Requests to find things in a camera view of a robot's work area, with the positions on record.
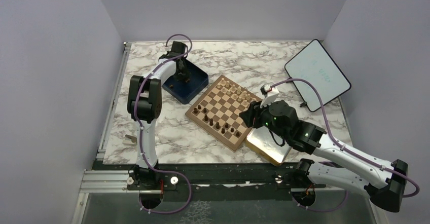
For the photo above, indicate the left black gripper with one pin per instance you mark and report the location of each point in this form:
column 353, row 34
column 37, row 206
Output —
column 184, row 74

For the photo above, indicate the gold metal tin lid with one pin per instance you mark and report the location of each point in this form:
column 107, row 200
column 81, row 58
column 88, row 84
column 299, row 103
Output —
column 263, row 143

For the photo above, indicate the wooden chess board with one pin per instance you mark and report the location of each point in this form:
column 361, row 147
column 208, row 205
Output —
column 223, row 104

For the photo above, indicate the aluminium frame rail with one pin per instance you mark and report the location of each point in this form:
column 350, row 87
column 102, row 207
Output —
column 104, row 181

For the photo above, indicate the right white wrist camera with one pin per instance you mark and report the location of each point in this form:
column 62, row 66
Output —
column 270, row 93

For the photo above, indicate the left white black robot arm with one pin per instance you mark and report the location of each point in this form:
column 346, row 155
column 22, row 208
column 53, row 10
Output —
column 145, row 104

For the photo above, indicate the small whiteboard black frame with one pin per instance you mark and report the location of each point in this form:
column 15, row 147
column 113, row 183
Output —
column 315, row 65

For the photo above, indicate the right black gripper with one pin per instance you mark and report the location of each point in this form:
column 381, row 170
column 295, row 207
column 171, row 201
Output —
column 248, row 115

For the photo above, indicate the blue square tin tray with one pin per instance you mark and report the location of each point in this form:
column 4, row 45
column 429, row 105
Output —
column 184, row 92

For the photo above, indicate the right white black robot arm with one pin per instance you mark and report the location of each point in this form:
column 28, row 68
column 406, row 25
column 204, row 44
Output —
column 379, row 180

